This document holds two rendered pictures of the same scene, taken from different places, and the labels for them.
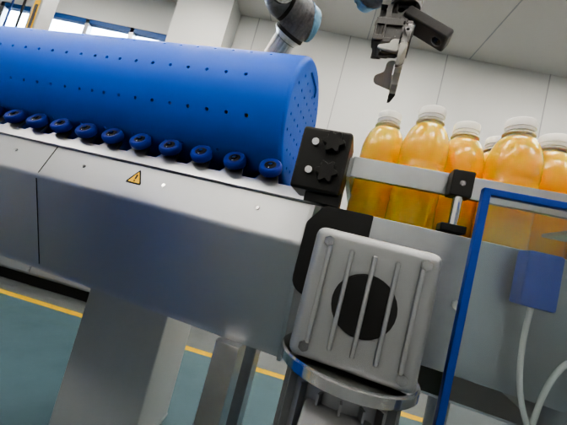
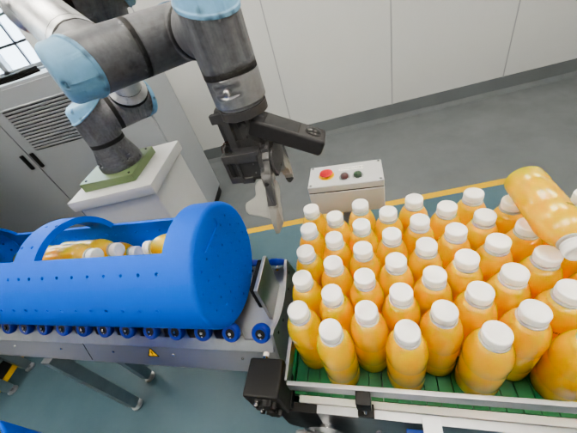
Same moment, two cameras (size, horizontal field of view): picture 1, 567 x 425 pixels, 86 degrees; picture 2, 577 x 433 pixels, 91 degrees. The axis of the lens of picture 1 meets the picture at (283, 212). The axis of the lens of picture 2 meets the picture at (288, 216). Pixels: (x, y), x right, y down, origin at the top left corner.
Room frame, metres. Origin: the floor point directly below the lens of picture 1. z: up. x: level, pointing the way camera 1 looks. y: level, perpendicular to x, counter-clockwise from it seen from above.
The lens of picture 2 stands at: (0.22, -0.21, 1.55)
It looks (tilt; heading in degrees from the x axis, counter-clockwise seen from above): 40 degrees down; 6
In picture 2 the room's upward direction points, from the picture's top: 19 degrees counter-clockwise
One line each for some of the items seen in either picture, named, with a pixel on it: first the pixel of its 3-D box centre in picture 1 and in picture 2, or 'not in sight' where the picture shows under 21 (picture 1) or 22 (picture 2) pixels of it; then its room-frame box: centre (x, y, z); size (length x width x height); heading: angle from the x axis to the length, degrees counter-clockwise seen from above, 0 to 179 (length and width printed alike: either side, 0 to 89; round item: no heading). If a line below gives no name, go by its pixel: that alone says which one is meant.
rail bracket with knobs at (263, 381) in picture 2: (323, 171); (271, 384); (0.44, -0.04, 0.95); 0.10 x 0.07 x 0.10; 165
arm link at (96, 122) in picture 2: not in sight; (94, 118); (1.21, 0.41, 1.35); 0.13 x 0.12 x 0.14; 125
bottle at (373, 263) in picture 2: not in sight; (366, 277); (0.61, -0.29, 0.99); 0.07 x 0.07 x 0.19
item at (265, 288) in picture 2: not in sight; (264, 287); (0.65, -0.05, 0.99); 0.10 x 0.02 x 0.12; 165
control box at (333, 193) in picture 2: not in sight; (346, 187); (0.88, -0.32, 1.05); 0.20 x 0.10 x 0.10; 75
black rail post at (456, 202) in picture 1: (456, 201); (364, 405); (0.38, -0.21, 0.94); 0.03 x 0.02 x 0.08; 75
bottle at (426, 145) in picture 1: (418, 174); (337, 354); (0.46, -0.19, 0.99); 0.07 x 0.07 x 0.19
